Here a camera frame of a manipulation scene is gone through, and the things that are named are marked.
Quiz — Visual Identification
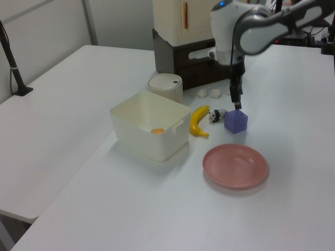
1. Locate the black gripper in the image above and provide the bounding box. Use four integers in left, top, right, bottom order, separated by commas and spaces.
221, 59, 247, 110

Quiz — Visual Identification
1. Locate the purple cube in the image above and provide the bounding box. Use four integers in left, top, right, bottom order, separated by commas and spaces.
224, 109, 249, 135

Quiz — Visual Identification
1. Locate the pink plate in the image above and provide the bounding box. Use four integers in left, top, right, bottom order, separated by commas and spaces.
202, 143, 269, 190

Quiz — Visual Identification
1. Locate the small panda figurine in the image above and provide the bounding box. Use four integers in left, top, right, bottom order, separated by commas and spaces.
208, 108, 229, 124

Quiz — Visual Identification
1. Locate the dark brown wooden drawer box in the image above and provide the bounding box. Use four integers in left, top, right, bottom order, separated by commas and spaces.
152, 28, 246, 91

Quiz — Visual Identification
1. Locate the yellow toy banana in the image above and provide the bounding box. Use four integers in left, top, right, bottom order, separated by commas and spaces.
189, 105, 210, 138

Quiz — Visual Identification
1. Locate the small cream trash can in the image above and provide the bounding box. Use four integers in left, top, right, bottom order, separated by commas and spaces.
147, 73, 184, 103

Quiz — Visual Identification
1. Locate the black control box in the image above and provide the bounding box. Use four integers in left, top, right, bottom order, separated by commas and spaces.
274, 30, 316, 47

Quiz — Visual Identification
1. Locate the cream toy fridge box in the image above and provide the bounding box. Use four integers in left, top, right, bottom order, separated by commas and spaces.
152, 0, 219, 45

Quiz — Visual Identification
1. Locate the cream open storage bin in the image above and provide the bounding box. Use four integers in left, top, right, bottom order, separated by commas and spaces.
109, 90, 191, 163

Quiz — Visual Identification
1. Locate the black table clamp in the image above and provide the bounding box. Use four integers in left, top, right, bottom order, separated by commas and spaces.
320, 25, 335, 55

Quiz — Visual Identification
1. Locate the black laptop keyboard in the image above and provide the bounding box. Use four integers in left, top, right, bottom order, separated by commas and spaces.
310, 17, 331, 27

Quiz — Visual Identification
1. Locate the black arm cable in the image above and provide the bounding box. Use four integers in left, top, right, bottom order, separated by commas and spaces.
229, 14, 238, 69

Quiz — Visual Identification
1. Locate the black camera stand pole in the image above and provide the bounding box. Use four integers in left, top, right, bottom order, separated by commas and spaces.
0, 19, 34, 97

